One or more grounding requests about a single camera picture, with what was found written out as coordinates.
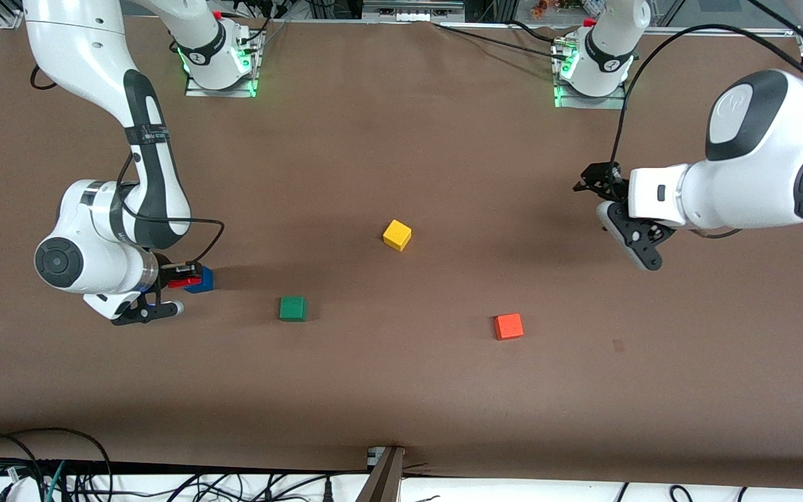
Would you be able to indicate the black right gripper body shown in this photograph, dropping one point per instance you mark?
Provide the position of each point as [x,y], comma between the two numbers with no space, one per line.
[165,274]

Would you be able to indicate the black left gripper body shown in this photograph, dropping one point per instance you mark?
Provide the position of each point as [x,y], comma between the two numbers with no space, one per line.
[615,185]

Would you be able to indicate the red wooden block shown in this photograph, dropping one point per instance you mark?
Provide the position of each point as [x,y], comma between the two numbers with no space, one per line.
[184,283]

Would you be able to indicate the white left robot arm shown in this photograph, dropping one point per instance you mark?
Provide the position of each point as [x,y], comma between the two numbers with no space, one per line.
[757,167]

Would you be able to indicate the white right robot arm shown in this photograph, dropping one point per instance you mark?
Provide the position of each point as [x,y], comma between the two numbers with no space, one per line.
[88,70]

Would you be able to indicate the blue wooden block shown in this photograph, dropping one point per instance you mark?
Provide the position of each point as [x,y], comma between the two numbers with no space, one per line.
[205,280]

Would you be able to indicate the green wooden block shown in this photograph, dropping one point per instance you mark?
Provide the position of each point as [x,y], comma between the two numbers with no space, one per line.
[293,308]

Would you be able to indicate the orange wooden block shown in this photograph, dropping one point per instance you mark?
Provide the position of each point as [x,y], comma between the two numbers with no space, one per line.
[509,326]

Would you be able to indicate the yellow wooden block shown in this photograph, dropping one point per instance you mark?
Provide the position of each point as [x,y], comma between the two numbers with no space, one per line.
[396,234]

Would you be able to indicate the brown table cover sheet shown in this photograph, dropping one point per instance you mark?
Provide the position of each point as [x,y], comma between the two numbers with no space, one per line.
[401,139]

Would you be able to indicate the grey metal beam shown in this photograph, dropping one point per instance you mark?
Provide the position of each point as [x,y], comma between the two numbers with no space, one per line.
[382,481]

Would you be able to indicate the aluminium profile piece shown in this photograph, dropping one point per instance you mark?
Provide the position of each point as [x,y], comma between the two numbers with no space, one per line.
[10,19]

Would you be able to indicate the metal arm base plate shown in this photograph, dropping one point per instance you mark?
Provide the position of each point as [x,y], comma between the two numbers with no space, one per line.
[256,77]
[617,103]

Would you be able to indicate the aluminium edge rail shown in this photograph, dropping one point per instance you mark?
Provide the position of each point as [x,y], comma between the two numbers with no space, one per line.
[722,31]

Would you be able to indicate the aluminium frame beam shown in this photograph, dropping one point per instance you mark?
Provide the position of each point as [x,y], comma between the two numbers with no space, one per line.
[412,7]

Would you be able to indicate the small silver bracket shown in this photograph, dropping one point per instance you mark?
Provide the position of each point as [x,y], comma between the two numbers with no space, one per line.
[374,457]

